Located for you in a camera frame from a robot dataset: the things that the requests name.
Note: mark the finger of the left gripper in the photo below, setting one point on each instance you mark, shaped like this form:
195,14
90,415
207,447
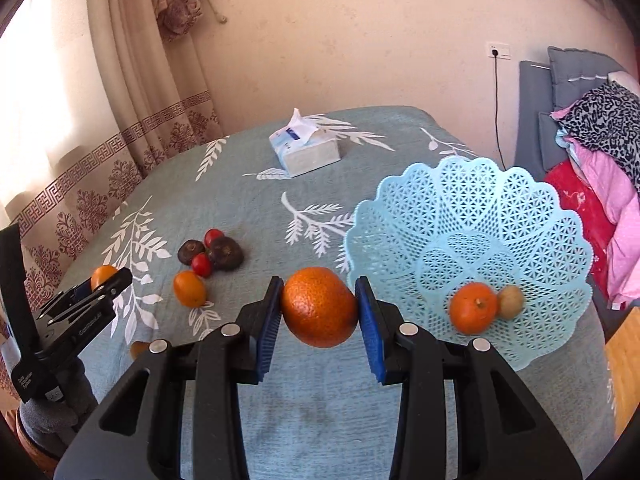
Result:
113,287
62,301

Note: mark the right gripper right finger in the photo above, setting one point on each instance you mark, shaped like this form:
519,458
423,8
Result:
502,430

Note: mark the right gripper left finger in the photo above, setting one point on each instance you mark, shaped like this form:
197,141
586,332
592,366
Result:
175,413

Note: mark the smooth large orange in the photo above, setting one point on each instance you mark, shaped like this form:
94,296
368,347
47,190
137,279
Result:
101,275

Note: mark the large brown kiwi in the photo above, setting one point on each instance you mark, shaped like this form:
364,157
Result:
137,348

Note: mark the smooth small orange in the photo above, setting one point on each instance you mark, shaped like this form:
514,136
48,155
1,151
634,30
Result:
189,289

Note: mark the small dark avocado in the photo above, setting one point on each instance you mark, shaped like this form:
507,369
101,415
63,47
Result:
190,249

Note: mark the red tomato front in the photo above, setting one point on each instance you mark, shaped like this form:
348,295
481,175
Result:
201,265

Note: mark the red tomato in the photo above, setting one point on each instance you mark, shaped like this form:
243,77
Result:
201,265
210,236

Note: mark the large dark avocado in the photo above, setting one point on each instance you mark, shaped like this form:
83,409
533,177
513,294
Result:
225,254

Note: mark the small tan kiwi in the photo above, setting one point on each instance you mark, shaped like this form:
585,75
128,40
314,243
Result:
510,302

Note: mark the rough orange tangerine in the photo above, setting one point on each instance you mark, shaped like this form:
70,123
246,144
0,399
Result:
318,308

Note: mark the grey gloved left hand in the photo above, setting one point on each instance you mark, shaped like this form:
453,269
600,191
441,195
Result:
54,420

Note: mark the teal leaf-print bedspread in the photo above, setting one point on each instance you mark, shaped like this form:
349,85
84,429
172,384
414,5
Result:
286,224

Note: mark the beige patterned curtain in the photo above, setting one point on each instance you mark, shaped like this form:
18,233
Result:
95,95

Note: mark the light blue lattice basket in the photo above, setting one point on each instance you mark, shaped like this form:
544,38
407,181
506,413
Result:
432,230

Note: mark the tissue box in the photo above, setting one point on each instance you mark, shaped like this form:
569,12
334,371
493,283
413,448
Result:
302,146

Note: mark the red bedding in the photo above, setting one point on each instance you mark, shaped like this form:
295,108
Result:
597,230

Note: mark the pink blanket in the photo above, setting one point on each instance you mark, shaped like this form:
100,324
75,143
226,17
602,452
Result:
620,202

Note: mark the leopard print garment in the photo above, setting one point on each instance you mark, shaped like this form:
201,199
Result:
606,119

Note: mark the grey cushioned headboard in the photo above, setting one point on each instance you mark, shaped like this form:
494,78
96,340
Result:
546,88

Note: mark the white wall socket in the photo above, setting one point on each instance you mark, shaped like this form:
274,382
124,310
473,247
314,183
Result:
498,50

